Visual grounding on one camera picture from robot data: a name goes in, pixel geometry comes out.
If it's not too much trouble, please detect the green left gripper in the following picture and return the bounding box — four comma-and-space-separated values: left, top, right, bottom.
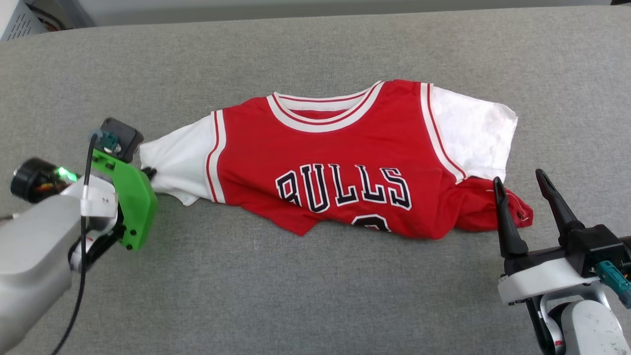
91, 149, 159, 251

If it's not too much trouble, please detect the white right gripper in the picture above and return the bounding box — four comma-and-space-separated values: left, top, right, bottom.
492, 169, 600, 306

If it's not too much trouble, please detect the red and white basketball jersey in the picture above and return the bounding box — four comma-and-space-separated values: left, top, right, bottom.
140, 79, 534, 241

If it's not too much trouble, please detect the white metal equipment box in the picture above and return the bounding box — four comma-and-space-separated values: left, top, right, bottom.
0, 0, 50, 41

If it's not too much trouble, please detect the grey fabric sofa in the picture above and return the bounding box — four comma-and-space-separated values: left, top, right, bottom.
0, 5, 631, 355

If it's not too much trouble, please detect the white partition panel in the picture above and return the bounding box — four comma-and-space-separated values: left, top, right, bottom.
74, 0, 614, 26

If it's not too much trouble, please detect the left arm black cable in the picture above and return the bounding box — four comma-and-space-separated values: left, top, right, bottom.
49, 129, 121, 355

